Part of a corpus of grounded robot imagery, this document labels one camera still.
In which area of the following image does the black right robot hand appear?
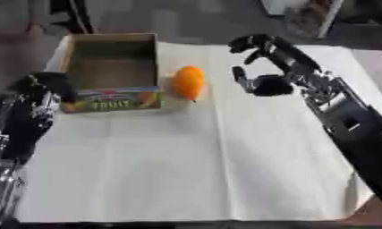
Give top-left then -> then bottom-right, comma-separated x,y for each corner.
226,33 -> 322,98

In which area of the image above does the black tripod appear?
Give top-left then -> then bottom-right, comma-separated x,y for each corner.
47,0 -> 97,35

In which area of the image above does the orange toy fruit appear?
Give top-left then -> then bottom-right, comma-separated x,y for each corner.
170,65 -> 207,103

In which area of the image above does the bag on floor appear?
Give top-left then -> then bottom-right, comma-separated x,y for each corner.
283,0 -> 341,39

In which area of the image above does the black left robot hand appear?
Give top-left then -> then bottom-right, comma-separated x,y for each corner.
10,71 -> 80,104

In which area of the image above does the open cardboard box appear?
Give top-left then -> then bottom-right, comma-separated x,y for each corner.
59,32 -> 166,115

